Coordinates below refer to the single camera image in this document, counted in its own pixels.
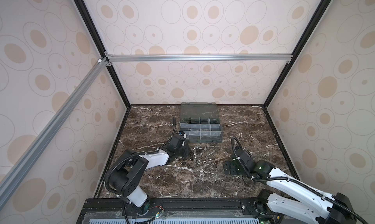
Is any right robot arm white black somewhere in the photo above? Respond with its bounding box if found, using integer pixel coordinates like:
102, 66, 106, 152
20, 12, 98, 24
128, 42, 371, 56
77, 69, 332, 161
224, 137, 366, 224

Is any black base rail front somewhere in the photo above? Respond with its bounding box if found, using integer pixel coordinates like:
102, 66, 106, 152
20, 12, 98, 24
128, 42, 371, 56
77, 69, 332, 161
77, 198, 300, 224

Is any diagonal aluminium rail left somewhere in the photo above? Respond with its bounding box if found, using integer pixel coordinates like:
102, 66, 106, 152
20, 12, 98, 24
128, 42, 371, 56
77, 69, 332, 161
1, 57, 108, 209

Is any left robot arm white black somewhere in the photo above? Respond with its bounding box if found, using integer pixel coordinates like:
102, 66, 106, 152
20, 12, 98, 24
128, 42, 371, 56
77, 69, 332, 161
104, 118, 189, 214

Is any clear plastic organizer box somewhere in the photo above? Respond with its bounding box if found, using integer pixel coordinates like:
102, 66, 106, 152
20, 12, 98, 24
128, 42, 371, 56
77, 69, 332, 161
180, 103, 222, 144

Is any horizontal aluminium rail back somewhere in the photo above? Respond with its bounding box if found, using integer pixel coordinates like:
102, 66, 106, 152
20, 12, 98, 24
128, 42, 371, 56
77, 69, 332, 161
107, 53, 293, 63

